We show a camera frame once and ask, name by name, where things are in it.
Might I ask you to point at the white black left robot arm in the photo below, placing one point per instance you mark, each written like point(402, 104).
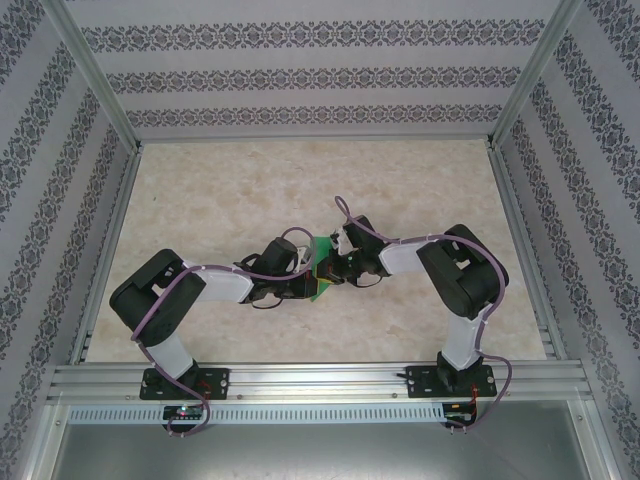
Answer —
point(225, 287)

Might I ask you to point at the aluminium frame post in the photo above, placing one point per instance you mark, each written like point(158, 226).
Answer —
point(95, 70)
point(535, 70)

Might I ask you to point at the aluminium mounting rail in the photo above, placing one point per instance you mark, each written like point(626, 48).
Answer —
point(320, 380)

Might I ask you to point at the aluminium side rail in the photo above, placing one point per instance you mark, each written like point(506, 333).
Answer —
point(525, 250)
point(107, 250)

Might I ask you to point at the small circuit board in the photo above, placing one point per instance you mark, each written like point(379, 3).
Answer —
point(457, 407)

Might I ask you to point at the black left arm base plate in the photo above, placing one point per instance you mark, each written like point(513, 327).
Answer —
point(217, 382)

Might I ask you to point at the green square paper sheet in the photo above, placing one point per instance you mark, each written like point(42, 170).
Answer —
point(321, 246)

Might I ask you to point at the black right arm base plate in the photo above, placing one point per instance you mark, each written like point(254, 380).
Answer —
point(417, 382)

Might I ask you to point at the grey metal shelf panel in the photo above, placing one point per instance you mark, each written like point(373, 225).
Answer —
point(320, 455)

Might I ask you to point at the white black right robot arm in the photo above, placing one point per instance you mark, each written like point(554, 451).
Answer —
point(400, 257)

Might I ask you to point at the circuit board with green light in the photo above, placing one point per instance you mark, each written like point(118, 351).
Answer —
point(185, 412)

